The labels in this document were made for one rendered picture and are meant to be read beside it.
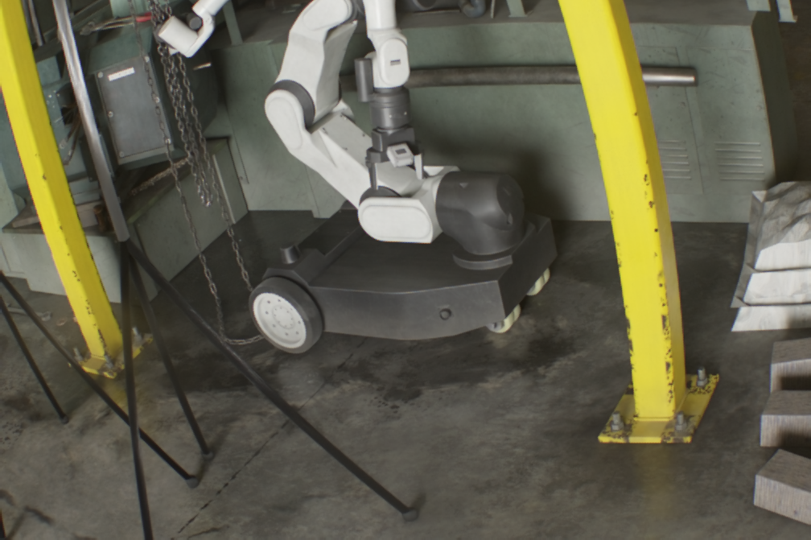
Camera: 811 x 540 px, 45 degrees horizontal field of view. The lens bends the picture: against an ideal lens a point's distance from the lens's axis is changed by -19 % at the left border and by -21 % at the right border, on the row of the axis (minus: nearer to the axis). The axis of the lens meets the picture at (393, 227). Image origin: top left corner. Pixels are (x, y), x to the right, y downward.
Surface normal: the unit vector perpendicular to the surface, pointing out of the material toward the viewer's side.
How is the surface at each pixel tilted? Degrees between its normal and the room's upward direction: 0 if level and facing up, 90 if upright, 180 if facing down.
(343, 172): 90
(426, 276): 0
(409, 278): 0
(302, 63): 90
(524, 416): 0
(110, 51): 45
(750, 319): 63
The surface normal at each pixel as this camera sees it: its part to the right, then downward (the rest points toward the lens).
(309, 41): -0.53, 0.76
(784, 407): -0.25, -0.87
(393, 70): 0.40, 0.27
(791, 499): -0.76, 0.44
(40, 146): 0.84, 0.01
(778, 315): -0.50, 0.10
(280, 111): -0.52, 0.48
